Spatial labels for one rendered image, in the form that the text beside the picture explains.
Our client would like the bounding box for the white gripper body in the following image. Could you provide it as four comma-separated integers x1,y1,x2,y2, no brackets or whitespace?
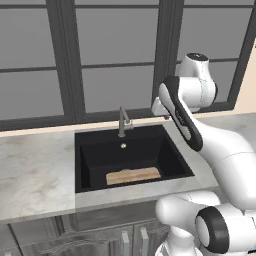
151,98,171,118

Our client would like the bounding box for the grey metal sink faucet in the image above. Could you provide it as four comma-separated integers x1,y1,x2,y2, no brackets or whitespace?
117,106,135,139

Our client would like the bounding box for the black sink basin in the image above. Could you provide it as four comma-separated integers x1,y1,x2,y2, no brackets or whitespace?
74,124,196,195

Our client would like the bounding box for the wooden cutting board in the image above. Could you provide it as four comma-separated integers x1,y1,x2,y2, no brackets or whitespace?
105,166,162,187

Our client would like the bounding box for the grey panel under sink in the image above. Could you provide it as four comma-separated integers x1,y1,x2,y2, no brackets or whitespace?
73,200,160,232

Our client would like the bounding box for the dark framed window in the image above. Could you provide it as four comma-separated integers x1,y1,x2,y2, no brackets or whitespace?
0,0,256,133

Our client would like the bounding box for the grey cupboard door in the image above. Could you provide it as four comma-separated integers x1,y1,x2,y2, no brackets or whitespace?
132,219,172,256
9,223,135,256

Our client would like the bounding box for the pale cupboard door handle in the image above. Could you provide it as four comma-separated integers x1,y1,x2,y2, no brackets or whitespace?
120,230,131,256
139,227,150,256

